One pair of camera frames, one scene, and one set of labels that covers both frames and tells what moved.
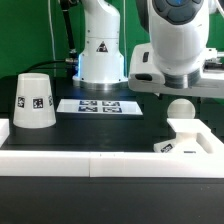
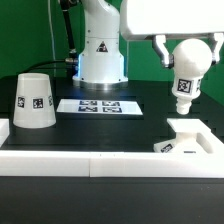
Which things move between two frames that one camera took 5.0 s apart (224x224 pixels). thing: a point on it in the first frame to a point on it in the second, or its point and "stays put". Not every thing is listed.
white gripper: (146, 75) to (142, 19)
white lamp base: (192, 136) stays put
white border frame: (125, 164) stays put
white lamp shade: (34, 104) stays put
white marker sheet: (99, 106) stays put
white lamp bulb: (181, 109) to (192, 58)
